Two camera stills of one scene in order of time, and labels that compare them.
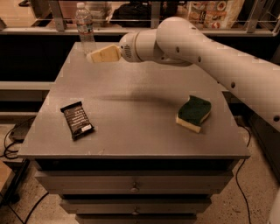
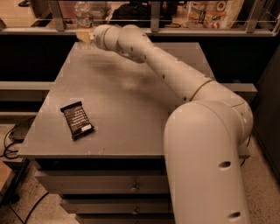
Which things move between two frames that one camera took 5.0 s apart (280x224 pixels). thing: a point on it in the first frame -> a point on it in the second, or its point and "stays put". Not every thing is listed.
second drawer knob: [135, 213] stays put
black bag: [138, 13] stays put
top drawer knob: [135, 188] stays put
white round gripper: [127, 49] -> [98, 37]
